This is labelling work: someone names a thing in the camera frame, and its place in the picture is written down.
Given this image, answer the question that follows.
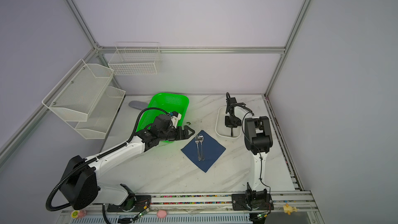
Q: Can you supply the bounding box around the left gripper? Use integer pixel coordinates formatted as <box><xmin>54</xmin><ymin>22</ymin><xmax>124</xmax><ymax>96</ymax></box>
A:
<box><xmin>160</xmin><ymin>124</ymin><xmax>195</xmax><ymax>142</ymax></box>

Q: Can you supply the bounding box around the silver fork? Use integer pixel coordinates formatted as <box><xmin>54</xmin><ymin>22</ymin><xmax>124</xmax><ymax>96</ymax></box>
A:
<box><xmin>195</xmin><ymin>135</ymin><xmax>201</xmax><ymax>161</ymax></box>

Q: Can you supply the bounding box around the silver spoon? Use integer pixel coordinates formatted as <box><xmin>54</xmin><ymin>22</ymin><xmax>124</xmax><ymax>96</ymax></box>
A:
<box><xmin>198</xmin><ymin>134</ymin><xmax>205</xmax><ymax>161</ymax></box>

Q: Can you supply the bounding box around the dark blue paper napkin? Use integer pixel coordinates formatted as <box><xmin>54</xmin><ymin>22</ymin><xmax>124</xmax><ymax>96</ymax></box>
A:
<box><xmin>181</xmin><ymin>130</ymin><xmax>226</xmax><ymax>173</ymax></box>

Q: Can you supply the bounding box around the green plastic basket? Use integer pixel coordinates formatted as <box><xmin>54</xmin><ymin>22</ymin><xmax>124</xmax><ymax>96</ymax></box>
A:
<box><xmin>137</xmin><ymin>93</ymin><xmax>189</xmax><ymax>131</ymax></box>

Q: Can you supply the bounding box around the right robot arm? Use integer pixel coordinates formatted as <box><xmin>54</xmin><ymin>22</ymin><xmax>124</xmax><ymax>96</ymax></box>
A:
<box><xmin>224</xmin><ymin>92</ymin><xmax>273</xmax><ymax>212</ymax></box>

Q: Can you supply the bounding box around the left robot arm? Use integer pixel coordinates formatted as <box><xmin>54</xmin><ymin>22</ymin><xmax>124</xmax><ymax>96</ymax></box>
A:
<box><xmin>57</xmin><ymin>112</ymin><xmax>195</xmax><ymax>212</ymax></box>

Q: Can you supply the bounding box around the white rectangular tray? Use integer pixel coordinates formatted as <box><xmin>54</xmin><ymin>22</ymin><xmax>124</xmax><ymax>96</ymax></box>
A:
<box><xmin>215</xmin><ymin>106</ymin><xmax>242</xmax><ymax>140</ymax></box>

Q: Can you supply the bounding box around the grey oval pouch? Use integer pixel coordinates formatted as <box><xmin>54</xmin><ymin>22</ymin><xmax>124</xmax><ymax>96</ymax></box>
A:
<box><xmin>128</xmin><ymin>101</ymin><xmax>149</xmax><ymax>111</ymax></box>

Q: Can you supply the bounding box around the pink toy ball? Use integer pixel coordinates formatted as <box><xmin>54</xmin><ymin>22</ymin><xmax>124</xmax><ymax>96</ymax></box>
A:
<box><xmin>157</xmin><ymin>210</ymin><xmax>167</xmax><ymax>219</ymax></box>

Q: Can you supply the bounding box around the white mesh two-tier shelf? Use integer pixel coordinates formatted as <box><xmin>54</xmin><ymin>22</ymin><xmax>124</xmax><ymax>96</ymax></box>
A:
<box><xmin>42</xmin><ymin>60</ymin><xmax>125</xmax><ymax>140</ymax></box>

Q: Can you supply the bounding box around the yellow toy figure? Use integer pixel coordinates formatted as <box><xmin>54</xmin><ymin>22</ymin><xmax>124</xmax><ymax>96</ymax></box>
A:
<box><xmin>283</xmin><ymin>203</ymin><xmax>298</xmax><ymax>215</ymax></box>

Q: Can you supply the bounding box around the pink green toy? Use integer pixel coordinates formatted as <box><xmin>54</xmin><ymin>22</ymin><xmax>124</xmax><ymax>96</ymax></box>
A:
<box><xmin>70</xmin><ymin>209</ymin><xmax>87</xmax><ymax>219</ymax></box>

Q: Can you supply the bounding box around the aluminium frame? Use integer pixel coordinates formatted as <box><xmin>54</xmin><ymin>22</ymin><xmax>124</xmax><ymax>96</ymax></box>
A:
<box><xmin>0</xmin><ymin>0</ymin><xmax>325</xmax><ymax>172</ymax></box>

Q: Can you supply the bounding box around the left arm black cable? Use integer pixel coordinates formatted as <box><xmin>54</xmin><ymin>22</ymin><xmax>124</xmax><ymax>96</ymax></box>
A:
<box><xmin>45</xmin><ymin>107</ymin><xmax>170</xmax><ymax>212</ymax></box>

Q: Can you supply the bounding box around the white wire basket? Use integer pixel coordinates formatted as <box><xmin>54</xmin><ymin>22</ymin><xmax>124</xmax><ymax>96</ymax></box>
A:
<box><xmin>108</xmin><ymin>42</ymin><xmax>162</xmax><ymax>76</ymax></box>

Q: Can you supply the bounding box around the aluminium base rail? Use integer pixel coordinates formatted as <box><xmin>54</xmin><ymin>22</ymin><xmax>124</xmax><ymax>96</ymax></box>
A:
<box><xmin>58</xmin><ymin>191</ymin><xmax>324</xmax><ymax>224</ymax></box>

